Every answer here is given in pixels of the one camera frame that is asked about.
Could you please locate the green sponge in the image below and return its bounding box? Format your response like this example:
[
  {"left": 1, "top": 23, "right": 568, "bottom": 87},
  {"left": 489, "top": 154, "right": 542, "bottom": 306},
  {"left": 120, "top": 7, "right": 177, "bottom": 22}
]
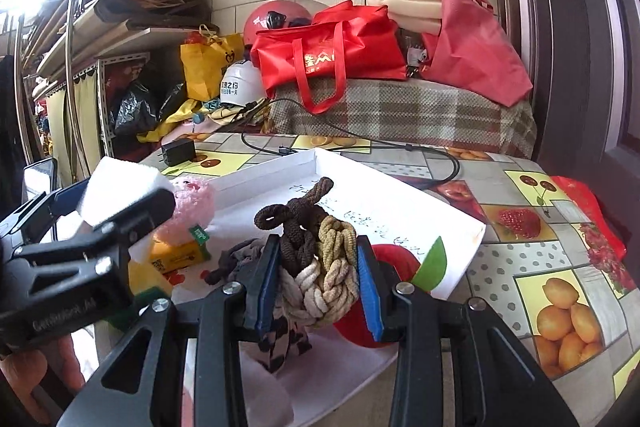
[{"left": 107, "top": 287, "right": 173, "bottom": 328}]

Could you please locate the yellow shopping bag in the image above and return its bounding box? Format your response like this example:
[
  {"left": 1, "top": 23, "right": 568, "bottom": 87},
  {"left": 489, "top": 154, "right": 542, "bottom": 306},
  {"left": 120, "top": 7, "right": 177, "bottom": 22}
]
[{"left": 180, "top": 24, "right": 246, "bottom": 102}]

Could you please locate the black cable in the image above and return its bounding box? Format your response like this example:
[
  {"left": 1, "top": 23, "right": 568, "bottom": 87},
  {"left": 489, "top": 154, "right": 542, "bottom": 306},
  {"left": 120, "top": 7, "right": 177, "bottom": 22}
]
[{"left": 240, "top": 97, "right": 461, "bottom": 195}]

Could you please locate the black plastic bag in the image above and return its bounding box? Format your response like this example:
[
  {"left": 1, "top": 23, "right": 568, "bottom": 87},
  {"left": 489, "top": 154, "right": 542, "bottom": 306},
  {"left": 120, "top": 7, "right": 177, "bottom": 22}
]
[{"left": 110, "top": 82, "right": 186, "bottom": 138}]

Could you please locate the fruit print tablecloth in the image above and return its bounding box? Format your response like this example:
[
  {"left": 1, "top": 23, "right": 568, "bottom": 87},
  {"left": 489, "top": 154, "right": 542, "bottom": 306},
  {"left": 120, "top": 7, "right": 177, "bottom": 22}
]
[{"left": 95, "top": 132, "right": 640, "bottom": 427}]

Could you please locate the red tote bag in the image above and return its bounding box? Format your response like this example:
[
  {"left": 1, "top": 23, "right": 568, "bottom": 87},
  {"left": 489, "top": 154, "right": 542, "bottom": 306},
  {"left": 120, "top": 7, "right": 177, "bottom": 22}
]
[{"left": 250, "top": 1, "right": 408, "bottom": 115}]

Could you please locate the grey hair tie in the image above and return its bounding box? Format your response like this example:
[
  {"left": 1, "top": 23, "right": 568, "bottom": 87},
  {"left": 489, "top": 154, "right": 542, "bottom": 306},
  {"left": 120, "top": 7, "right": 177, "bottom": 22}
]
[{"left": 204, "top": 238, "right": 266, "bottom": 286}]

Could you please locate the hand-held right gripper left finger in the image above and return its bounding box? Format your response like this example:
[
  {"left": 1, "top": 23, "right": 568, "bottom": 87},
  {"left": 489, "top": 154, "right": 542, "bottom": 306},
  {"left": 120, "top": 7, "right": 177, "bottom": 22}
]
[{"left": 57, "top": 234, "right": 283, "bottom": 427}]

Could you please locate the metal shelf rack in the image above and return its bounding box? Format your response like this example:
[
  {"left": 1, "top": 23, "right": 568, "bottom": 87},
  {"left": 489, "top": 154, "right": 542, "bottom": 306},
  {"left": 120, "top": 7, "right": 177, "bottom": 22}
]
[{"left": 15, "top": 0, "right": 211, "bottom": 168}]

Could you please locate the white sponge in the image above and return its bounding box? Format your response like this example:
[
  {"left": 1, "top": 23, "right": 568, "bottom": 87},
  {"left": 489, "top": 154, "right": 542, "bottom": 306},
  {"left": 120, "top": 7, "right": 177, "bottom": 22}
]
[{"left": 79, "top": 157, "right": 176, "bottom": 228}]

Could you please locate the black charger adapter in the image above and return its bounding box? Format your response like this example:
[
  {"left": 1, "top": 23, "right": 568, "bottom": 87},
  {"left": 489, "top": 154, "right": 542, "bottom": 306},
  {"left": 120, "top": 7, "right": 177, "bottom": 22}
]
[{"left": 160, "top": 138, "right": 197, "bottom": 168}]

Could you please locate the red helmet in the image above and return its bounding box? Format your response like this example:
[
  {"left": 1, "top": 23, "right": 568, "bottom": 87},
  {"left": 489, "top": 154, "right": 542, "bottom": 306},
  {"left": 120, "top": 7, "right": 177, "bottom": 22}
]
[{"left": 242, "top": 0, "right": 328, "bottom": 58}]

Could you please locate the plaid cloth cover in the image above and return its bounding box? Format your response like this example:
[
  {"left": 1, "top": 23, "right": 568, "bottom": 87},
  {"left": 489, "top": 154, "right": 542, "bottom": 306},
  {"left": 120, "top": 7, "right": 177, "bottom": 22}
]
[{"left": 270, "top": 77, "right": 538, "bottom": 160}]

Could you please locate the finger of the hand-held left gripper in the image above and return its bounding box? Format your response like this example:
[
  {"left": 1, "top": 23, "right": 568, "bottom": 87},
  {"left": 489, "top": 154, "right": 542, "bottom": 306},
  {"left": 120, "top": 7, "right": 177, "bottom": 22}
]
[
  {"left": 15, "top": 188, "right": 177, "bottom": 274},
  {"left": 0, "top": 182, "right": 87, "bottom": 244}
]

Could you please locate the white helmet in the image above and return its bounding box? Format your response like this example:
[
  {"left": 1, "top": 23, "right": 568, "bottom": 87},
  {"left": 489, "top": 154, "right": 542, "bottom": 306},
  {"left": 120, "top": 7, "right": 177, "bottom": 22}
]
[{"left": 220, "top": 59, "right": 268, "bottom": 108}]

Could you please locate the panel door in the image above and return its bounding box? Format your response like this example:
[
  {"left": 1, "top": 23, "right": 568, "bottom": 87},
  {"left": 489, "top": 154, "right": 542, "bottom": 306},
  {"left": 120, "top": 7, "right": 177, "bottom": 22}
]
[{"left": 480, "top": 0, "right": 640, "bottom": 218}]

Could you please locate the small mirror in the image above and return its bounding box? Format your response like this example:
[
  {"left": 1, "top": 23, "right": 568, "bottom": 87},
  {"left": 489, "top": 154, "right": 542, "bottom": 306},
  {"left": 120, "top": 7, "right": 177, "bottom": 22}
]
[{"left": 22, "top": 158, "right": 59, "bottom": 202}]

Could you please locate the yellow curtain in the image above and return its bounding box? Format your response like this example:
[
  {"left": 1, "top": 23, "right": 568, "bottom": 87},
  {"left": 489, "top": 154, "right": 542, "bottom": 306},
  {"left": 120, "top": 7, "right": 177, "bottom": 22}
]
[{"left": 45, "top": 72, "right": 108, "bottom": 188}]

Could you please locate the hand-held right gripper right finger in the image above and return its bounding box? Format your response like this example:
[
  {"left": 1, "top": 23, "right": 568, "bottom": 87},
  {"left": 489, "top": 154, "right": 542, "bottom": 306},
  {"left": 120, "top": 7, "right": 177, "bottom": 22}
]
[{"left": 357, "top": 237, "right": 578, "bottom": 427}]

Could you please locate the dark red fabric bag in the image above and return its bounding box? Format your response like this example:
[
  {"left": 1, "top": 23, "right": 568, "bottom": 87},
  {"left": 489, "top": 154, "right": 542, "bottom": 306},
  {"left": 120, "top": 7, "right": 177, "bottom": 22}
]
[{"left": 420, "top": 0, "right": 533, "bottom": 108}]

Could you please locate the brown braided hair tie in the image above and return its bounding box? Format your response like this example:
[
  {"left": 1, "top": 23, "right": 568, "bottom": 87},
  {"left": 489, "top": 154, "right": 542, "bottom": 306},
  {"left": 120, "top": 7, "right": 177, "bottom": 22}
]
[{"left": 253, "top": 177, "right": 335, "bottom": 270}]

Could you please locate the black white patterned scrunchie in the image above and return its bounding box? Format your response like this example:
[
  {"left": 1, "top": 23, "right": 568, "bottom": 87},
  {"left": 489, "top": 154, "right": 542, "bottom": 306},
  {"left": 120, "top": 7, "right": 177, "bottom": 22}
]
[{"left": 257, "top": 319, "right": 312, "bottom": 375}]

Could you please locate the yellow cloth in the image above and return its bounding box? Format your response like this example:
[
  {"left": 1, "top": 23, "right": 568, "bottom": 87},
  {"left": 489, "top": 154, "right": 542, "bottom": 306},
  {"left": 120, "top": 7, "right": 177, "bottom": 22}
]
[{"left": 137, "top": 99, "right": 221, "bottom": 142}]

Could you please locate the cream braided hair tie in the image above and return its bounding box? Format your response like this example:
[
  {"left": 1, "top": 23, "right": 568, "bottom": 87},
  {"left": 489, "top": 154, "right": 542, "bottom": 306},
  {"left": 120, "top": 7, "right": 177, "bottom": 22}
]
[{"left": 277, "top": 262, "right": 358, "bottom": 325}]

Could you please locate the pink fluffy ball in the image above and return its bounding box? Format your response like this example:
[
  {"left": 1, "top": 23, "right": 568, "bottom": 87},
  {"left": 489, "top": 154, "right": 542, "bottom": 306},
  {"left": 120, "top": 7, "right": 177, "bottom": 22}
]
[{"left": 152, "top": 176, "right": 217, "bottom": 243}]

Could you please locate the white cloth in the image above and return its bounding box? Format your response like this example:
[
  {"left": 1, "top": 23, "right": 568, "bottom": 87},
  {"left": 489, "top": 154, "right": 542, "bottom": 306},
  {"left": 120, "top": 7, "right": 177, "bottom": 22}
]
[{"left": 240, "top": 347, "right": 296, "bottom": 427}]

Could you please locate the red plastic bag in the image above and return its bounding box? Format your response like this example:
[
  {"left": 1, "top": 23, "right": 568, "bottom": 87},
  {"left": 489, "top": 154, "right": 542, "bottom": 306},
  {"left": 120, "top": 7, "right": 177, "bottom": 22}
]
[{"left": 550, "top": 176, "right": 628, "bottom": 263}]

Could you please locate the person's left hand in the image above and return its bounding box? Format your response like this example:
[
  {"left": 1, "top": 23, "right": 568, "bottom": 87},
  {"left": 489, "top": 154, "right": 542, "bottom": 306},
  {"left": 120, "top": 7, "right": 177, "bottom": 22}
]
[{"left": 0, "top": 337, "right": 86, "bottom": 423}]

